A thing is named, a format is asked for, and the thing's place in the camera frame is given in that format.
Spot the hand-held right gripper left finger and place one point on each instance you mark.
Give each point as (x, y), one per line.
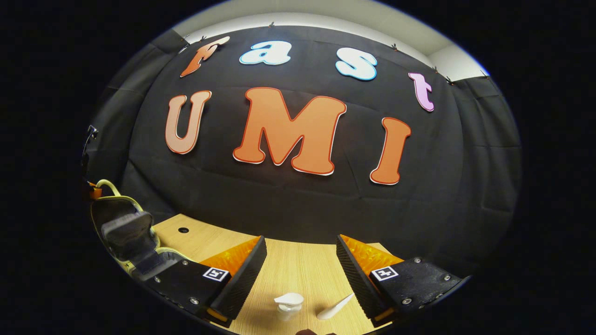
(244, 279)

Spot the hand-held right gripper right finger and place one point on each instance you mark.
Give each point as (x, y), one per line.
(361, 284)

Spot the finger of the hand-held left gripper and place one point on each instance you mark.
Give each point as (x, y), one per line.
(95, 192)

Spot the white squeeze tube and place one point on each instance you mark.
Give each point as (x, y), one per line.
(333, 309)

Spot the pale yellow suitcase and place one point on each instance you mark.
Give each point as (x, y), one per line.
(125, 232)

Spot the white pump bottle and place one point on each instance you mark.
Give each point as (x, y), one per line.
(288, 309)

